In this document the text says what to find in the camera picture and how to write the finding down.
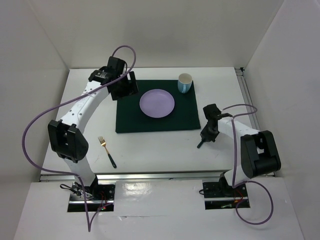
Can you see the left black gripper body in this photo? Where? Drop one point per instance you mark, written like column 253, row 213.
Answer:
column 124, row 88

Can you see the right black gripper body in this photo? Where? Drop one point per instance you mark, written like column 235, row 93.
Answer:
column 209, row 134

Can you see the light blue mug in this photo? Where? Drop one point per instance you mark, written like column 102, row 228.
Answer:
column 184, row 82

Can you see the dark green cloth napkin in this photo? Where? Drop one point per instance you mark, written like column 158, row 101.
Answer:
column 131, row 119

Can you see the purple plate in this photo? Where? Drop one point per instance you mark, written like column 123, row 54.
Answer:
column 157, row 103

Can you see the gold fork black handle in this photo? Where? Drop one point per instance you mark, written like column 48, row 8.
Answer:
column 104, row 145

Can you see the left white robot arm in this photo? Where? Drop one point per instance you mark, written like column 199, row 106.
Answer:
column 66, row 135

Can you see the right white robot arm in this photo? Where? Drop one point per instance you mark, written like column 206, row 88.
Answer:
column 255, row 152

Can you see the aluminium rail frame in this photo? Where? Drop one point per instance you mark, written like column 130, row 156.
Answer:
column 168, row 154

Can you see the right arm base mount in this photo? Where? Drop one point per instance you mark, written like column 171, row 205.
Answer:
column 216, row 198

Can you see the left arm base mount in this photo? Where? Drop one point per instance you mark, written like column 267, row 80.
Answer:
column 103, row 198

